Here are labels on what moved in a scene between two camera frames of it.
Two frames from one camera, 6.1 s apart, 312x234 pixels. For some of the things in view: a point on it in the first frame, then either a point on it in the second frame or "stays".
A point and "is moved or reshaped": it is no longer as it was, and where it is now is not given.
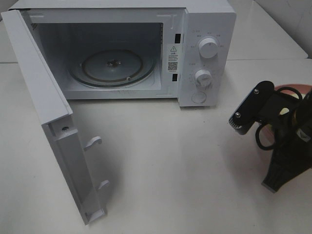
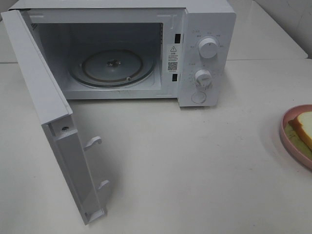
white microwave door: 53,112 stays
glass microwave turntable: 112,68 stays
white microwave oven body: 136,49 stays
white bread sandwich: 302,133 is moved or reshaped
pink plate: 268,133 is moved or reshaped
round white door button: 199,97 stays
